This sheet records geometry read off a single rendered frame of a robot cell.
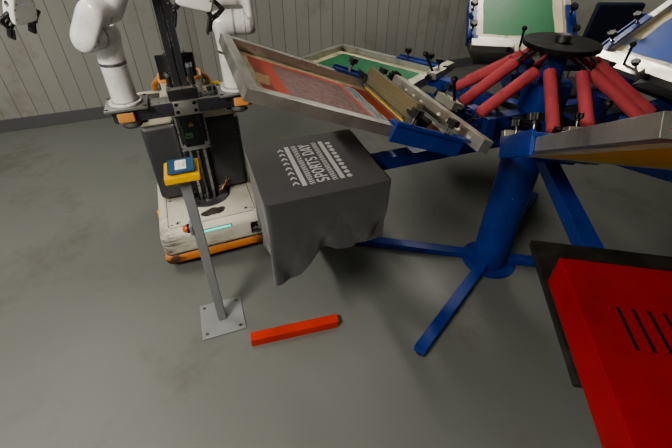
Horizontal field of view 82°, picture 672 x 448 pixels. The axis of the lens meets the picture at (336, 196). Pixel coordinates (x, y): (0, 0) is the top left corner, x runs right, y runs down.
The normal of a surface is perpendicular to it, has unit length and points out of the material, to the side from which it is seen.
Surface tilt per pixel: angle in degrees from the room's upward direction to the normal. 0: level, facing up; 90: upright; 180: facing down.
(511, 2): 32
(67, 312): 0
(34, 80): 90
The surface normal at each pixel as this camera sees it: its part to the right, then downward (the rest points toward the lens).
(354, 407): 0.00, -0.80
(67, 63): 0.37, 0.56
